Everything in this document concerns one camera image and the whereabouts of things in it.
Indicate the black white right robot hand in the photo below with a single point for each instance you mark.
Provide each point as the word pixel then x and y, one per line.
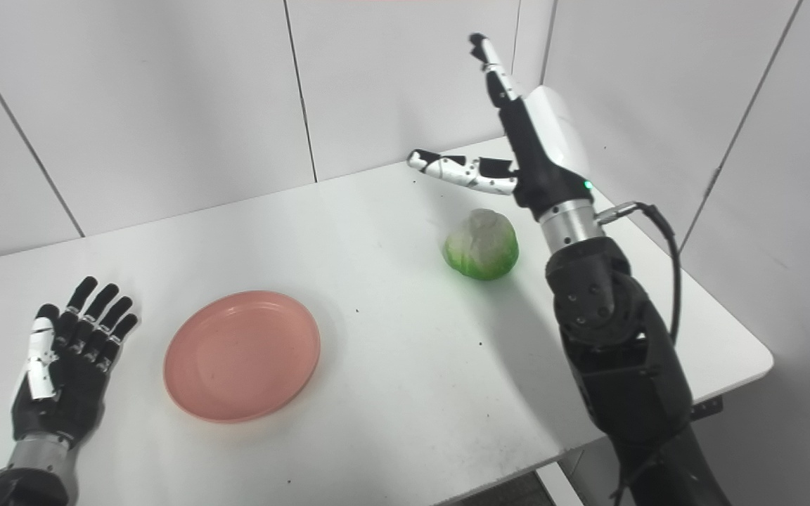
pixel 542 161

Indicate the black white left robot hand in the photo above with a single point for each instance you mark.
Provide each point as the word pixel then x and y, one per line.
pixel 71 379

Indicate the green white toy cabbage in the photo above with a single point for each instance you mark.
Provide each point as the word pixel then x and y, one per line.
pixel 482 246

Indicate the pink round plate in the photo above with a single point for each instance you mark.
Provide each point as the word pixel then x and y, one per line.
pixel 240 358

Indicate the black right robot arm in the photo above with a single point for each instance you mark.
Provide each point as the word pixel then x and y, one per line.
pixel 623 351

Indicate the white table leg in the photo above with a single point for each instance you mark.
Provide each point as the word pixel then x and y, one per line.
pixel 563 485

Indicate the black under-table bracket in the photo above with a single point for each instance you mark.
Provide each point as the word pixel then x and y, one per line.
pixel 707 409

